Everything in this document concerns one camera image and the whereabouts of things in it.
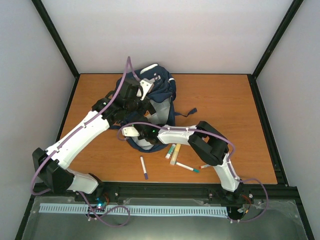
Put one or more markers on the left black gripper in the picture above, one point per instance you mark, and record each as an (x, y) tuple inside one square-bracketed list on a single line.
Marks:
[(144, 109)]

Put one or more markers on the navy blue backpack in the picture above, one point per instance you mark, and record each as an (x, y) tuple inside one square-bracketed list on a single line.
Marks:
[(162, 97)]

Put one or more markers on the purple cap marker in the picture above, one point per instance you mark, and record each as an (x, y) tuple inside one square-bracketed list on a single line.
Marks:
[(144, 168)]

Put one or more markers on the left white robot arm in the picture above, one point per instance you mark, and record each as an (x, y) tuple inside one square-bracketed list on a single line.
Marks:
[(52, 165)]

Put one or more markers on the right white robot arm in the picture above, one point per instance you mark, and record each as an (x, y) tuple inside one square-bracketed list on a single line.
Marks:
[(211, 147)]

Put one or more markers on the green white glue stick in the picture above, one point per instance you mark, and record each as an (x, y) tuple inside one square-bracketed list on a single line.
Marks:
[(170, 151)]

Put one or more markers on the yellow highlighter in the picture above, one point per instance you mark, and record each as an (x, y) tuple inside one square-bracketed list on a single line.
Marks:
[(175, 154)]

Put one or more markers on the teal cap marker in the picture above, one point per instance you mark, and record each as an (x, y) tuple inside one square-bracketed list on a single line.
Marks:
[(187, 167)]

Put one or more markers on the red cap marker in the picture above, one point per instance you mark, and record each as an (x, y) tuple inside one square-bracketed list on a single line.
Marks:
[(204, 166)]

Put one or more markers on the small circuit board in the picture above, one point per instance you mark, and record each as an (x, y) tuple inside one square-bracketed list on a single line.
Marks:
[(102, 203)]

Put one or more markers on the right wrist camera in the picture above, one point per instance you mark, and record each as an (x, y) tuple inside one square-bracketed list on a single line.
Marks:
[(130, 131)]

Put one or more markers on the light blue cable duct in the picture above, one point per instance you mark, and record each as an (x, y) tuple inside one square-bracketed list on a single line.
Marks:
[(136, 210)]

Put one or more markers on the left black frame post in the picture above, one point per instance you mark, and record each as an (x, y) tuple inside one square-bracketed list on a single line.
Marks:
[(46, 19)]

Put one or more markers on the black frame post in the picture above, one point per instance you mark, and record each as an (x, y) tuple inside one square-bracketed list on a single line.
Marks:
[(46, 19), (281, 29)]

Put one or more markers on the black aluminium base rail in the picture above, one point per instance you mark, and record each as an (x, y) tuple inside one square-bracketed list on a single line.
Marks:
[(117, 192)]

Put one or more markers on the right black frame post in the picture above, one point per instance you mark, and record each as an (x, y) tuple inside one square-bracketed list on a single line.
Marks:
[(281, 29)]

